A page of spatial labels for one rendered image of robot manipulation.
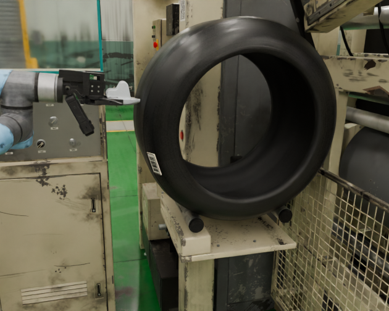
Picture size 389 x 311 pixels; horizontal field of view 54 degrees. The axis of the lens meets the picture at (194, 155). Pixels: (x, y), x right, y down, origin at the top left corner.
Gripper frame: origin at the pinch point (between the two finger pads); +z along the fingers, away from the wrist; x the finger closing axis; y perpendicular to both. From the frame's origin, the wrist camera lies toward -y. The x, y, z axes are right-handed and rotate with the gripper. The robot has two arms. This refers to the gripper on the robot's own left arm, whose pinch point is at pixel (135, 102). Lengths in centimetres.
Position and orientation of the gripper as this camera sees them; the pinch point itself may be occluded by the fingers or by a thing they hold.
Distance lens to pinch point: 106.1
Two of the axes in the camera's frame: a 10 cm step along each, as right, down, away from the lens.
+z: 9.6, 0.4, 2.7
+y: 1.1, -9.6, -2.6
